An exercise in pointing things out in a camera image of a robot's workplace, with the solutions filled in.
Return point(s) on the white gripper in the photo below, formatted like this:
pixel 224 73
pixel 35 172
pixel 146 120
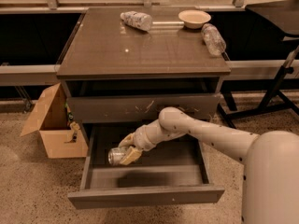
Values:
pixel 142 138

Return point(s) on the green silver 7up can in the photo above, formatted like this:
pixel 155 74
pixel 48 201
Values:
pixel 116 154

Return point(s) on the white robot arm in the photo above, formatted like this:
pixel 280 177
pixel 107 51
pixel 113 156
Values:
pixel 271 161

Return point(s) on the closed grey top drawer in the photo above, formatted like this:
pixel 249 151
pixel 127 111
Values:
pixel 140 107

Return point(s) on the open grey middle drawer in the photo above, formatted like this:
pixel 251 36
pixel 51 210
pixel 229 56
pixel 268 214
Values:
pixel 172 173

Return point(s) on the grey drawer cabinet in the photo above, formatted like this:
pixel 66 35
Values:
pixel 109 58

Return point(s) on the items in cardboard box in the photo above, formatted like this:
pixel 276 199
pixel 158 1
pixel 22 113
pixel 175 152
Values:
pixel 71 123

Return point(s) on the open cardboard box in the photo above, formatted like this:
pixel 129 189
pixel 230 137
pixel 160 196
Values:
pixel 49 118

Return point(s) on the labelled plastic bottle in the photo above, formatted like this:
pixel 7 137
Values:
pixel 138 20

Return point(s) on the clear crumpled plastic bottle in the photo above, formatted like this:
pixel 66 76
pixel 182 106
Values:
pixel 213 39

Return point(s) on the beige bowl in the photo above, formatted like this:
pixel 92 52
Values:
pixel 194 19

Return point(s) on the black table stand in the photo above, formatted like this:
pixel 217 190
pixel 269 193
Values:
pixel 267 61

